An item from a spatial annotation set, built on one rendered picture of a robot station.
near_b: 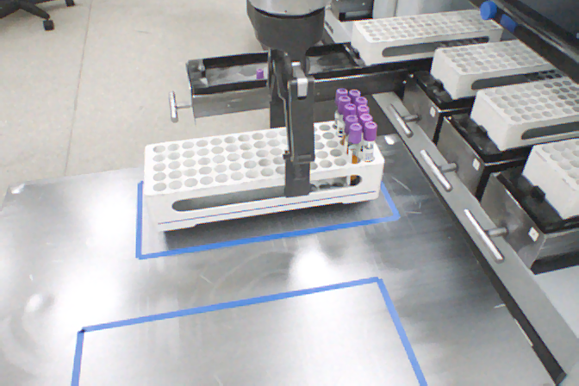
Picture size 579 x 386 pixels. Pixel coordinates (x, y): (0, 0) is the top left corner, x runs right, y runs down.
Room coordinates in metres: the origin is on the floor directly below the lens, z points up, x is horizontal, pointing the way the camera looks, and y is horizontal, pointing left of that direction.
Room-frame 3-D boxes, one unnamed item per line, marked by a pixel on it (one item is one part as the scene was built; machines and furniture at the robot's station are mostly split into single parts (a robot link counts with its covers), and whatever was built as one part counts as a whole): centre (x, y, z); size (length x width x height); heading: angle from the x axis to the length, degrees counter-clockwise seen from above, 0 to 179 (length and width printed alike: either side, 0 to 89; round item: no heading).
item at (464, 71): (0.84, -0.44, 0.83); 0.30 x 0.10 x 0.06; 104
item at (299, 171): (0.43, -0.02, 0.94); 0.03 x 0.01 x 0.05; 11
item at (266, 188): (0.49, 0.03, 0.87); 0.30 x 0.10 x 0.06; 101
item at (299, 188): (0.44, -0.01, 0.91); 0.03 x 0.01 x 0.07; 101
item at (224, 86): (0.92, -0.12, 0.78); 0.73 x 0.14 x 0.09; 104
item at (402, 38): (0.96, -0.30, 0.83); 0.30 x 0.10 x 0.06; 104
